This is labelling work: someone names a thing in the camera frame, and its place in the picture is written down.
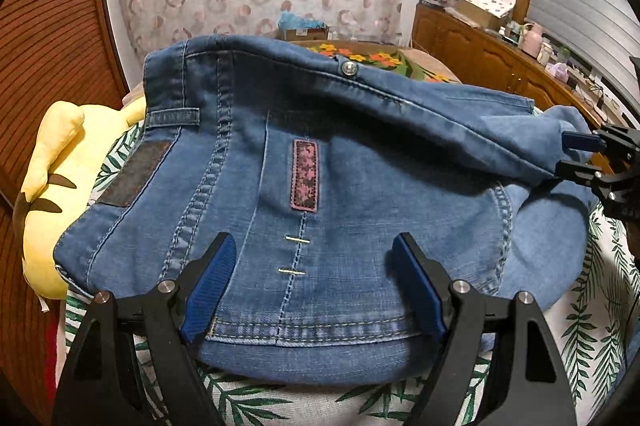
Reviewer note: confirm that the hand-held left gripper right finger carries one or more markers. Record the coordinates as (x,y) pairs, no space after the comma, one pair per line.
(420,286)

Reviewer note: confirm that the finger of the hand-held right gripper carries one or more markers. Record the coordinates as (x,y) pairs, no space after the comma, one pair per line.
(595,181)
(580,141)

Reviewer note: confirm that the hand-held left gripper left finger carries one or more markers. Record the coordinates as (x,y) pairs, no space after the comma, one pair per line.
(210,291)

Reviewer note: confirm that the blue denim pants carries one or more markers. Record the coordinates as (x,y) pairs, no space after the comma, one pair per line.
(360,156)

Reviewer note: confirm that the pink jug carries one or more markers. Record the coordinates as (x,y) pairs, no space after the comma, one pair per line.
(531,38)

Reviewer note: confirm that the leaf print blanket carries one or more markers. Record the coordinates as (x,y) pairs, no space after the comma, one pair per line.
(590,306)

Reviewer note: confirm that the wooden cabinet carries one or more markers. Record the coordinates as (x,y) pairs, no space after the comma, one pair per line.
(475,46)

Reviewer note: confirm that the polka dot box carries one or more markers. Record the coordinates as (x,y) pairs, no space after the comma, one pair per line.
(487,6)

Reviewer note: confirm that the yellow plush toy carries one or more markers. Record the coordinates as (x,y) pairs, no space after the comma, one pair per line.
(60,186)

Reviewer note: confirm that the floral brown bed sheet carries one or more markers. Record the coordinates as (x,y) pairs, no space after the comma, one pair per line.
(385,58)

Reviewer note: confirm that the cardboard box with blue contents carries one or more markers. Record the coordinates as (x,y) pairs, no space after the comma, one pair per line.
(302,28)

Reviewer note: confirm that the wooden louvered wardrobe door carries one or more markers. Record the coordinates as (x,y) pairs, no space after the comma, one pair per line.
(50,31)

